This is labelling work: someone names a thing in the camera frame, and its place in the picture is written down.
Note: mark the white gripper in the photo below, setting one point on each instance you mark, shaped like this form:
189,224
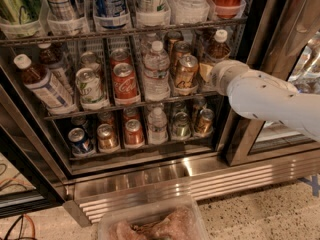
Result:
219,75

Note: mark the tea bottle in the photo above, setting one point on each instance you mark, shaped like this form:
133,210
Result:
45,86
218,48
54,59

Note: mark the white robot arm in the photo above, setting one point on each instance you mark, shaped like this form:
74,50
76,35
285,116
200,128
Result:
254,94

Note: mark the clear water bottle middle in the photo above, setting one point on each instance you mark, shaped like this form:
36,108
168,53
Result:
156,72

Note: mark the green can bottom shelf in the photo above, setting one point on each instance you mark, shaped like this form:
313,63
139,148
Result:
181,126

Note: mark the small water bottle bottom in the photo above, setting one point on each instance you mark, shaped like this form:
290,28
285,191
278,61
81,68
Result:
157,126

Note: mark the fridge sliding glass door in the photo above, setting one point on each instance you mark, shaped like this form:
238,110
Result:
275,34

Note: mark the red can bottom shelf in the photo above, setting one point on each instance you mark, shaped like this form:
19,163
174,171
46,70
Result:
134,136

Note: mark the silver can rear middle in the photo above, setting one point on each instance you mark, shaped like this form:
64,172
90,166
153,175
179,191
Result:
91,60

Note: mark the copper can bottom shelf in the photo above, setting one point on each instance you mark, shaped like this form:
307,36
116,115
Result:
107,138

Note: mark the blue can bottom shelf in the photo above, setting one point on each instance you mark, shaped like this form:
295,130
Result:
81,144

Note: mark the steel fridge base grille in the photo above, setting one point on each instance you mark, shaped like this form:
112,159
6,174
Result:
202,177

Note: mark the green bottle top left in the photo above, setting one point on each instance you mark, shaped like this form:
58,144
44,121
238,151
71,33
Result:
18,12

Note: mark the gold can middle front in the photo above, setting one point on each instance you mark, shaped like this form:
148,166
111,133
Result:
185,74

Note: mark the gold can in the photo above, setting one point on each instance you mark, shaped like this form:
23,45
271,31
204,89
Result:
179,49
185,74
204,121

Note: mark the gold can middle rear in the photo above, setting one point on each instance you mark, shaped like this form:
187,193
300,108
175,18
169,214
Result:
179,49

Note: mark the gold can bottom right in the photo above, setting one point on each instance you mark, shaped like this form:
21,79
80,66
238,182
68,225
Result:
204,121

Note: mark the red cola can front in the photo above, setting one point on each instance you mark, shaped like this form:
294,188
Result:
125,84

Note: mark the red cola can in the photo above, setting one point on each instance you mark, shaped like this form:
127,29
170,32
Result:
120,55
125,84

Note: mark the red cola can rear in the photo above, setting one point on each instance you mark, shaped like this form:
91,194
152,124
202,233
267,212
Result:
120,55

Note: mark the green white soda can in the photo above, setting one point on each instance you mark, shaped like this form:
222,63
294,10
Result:
91,89

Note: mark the blue white can top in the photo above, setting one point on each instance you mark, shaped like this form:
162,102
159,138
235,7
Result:
110,14

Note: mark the clear plastic food container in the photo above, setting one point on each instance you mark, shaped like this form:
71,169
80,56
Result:
178,218

